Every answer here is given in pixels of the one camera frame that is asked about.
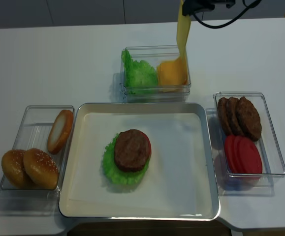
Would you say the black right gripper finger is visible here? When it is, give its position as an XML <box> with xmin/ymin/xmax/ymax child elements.
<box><xmin>182</xmin><ymin>0</ymin><xmax>215</xmax><ymax>15</ymax></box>

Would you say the yellow cheese slice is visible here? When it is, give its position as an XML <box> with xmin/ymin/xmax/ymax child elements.
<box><xmin>176</xmin><ymin>0</ymin><xmax>191</xmax><ymax>85</ymax></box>

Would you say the clear box with lettuce cheese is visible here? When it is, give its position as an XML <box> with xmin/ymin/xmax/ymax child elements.
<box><xmin>120</xmin><ymin>45</ymin><xmax>191</xmax><ymax>103</ymax></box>

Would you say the stack of yellow cheese slices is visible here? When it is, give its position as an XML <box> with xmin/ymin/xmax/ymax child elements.
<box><xmin>157</xmin><ymin>57</ymin><xmax>188</xmax><ymax>92</ymax></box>

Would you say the green lettuce leaf in box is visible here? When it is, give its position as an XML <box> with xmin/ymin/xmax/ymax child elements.
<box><xmin>122</xmin><ymin>49</ymin><xmax>158</xmax><ymax>95</ymax></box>

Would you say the green lettuce leaf on tray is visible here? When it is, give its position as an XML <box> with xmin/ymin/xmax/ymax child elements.
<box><xmin>101</xmin><ymin>133</ymin><xmax>151</xmax><ymax>186</ymax></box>

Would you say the left brown patty in box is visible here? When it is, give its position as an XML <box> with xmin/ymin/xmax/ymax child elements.
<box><xmin>218</xmin><ymin>97</ymin><xmax>233</xmax><ymax>136</ymax></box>

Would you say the brown patty in box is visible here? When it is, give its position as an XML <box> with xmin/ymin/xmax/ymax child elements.
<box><xmin>218</xmin><ymin>97</ymin><xmax>233</xmax><ymax>136</ymax></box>
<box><xmin>226</xmin><ymin>97</ymin><xmax>244</xmax><ymax>136</ymax></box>
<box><xmin>235</xmin><ymin>96</ymin><xmax>262</xmax><ymax>142</ymax></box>

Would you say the middle brown patty in box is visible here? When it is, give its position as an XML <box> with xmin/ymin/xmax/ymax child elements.
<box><xmin>226</xmin><ymin>97</ymin><xmax>244</xmax><ymax>136</ymax></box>

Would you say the right brown patty in box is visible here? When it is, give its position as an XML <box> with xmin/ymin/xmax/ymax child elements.
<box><xmin>235</xmin><ymin>96</ymin><xmax>262</xmax><ymax>142</ymax></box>

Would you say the left red tomato slice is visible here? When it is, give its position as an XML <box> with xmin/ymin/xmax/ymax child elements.
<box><xmin>224</xmin><ymin>135</ymin><xmax>237</xmax><ymax>173</ymax></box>

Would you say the red tomato slice under patty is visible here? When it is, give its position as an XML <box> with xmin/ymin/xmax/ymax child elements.
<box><xmin>140</xmin><ymin>131</ymin><xmax>152</xmax><ymax>158</ymax></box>

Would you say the middle red tomato slice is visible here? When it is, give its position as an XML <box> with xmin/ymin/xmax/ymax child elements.
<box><xmin>232</xmin><ymin>136</ymin><xmax>243</xmax><ymax>174</ymax></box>

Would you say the brown patty on tray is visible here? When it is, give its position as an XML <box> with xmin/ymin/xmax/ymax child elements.
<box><xmin>114</xmin><ymin>129</ymin><xmax>149</xmax><ymax>172</ymax></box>

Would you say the clear box with patties tomatoes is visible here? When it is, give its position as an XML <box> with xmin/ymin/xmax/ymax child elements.
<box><xmin>210</xmin><ymin>92</ymin><xmax>285</xmax><ymax>191</ymax></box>

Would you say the right red tomato slice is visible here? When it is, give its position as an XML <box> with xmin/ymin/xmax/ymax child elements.
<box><xmin>237</xmin><ymin>137</ymin><xmax>262</xmax><ymax>174</ymax></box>

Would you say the silver metal baking tray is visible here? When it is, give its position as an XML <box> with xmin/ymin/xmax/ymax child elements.
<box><xmin>59</xmin><ymin>103</ymin><xmax>220</xmax><ymax>221</ymax></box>

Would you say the white parchment paper sheet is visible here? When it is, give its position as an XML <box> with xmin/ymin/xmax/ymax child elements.
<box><xmin>68</xmin><ymin>113</ymin><xmax>205</xmax><ymax>217</ymax></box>

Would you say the bun bottom half standing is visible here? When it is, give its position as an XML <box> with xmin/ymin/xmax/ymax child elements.
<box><xmin>47</xmin><ymin>110</ymin><xmax>74</xmax><ymax>154</ymax></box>

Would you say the right sesame bun top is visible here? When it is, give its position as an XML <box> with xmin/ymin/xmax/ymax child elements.
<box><xmin>23</xmin><ymin>148</ymin><xmax>59</xmax><ymax>190</ymax></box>

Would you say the sesame bun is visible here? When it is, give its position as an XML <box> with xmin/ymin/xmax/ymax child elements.
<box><xmin>1</xmin><ymin>149</ymin><xmax>34</xmax><ymax>189</ymax></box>
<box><xmin>23</xmin><ymin>148</ymin><xmax>59</xmax><ymax>190</ymax></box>

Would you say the left sesame bun top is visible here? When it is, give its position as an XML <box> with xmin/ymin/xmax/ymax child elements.
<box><xmin>1</xmin><ymin>149</ymin><xmax>34</xmax><ymax>189</ymax></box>

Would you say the clear box with buns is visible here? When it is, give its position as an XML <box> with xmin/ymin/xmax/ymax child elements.
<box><xmin>0</xmin><ymin>105</ymin><xmax>76</xmax><ymax>197</ymax></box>

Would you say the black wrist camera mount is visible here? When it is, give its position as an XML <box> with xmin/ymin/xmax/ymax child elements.
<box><xmin>212</xmin><ymin>0</ymin><xmax>236</xmax><ymax>8</ymax></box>

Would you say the black cable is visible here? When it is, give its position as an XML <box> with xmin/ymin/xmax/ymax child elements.
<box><xmin>192</xmin><ymin>0</ymin><xmax>261</xmax><ymax>29</ymax></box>

